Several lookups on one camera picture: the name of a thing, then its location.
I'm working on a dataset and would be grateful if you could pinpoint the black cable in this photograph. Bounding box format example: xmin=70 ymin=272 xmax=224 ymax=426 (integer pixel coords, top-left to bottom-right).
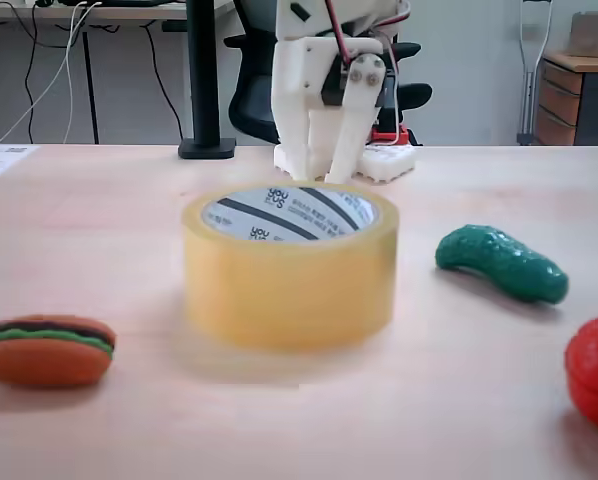
xmin=22 ymin=18 xmax=50 ymax=146
xmin=142 ymin=21 xmax=186 ymax=146

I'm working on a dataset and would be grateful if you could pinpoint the brown cardboard box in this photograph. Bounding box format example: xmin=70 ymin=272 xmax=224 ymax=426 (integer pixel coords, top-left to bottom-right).
xmin=563 ymin=11 xmax=598 ymax=59

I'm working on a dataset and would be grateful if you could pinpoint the white background desk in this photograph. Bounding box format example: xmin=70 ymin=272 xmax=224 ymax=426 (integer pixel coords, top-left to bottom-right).
xmin=0 ymin=0 xmax=240 ymax=146

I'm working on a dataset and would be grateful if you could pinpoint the black office chair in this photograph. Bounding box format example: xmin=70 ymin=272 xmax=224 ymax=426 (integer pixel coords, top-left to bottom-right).
xmin=222 ymin=0 xmax=434 ymax=147

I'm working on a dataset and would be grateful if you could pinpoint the toy hamburger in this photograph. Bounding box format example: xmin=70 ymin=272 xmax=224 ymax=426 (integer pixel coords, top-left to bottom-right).
xmin=0 ymin=313 xmax=118 ymax=389

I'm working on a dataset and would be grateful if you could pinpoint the red toy strawberry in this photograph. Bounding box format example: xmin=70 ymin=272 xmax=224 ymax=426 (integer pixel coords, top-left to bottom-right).
xmin=563 ymin=312 xmax=598 ymax=436

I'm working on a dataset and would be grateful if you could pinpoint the red white servo cable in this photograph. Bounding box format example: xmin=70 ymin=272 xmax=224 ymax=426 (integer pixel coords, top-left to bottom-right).
xmin=322 ymin=0 xmax=354 ymax=67

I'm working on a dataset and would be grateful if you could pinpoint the yellowish packing tape roll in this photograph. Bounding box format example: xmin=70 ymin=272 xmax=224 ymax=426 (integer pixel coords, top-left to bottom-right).
xmin=181 ymin=182 xmax=401 ymax=351

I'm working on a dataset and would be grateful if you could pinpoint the wooden drawer cabinet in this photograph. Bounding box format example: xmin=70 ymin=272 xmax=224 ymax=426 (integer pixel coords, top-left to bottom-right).
xmin=533 ymin=51 xmax=598 ymax=147

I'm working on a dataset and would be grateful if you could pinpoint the white printed paper sheet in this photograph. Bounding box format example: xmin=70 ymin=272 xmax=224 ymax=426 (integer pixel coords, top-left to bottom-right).
xmin=0 ymin=143 xmax=41 ymax=179

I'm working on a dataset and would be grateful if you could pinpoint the grey metal crutch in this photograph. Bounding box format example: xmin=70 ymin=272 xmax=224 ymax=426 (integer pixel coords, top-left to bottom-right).
xmin=515 ymin=0 xmax=556 ymax=147

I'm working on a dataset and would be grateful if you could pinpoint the black monitor stand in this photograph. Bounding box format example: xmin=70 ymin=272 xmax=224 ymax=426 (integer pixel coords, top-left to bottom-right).
xmin=177 ymin=0 xmax=238 ymax=161

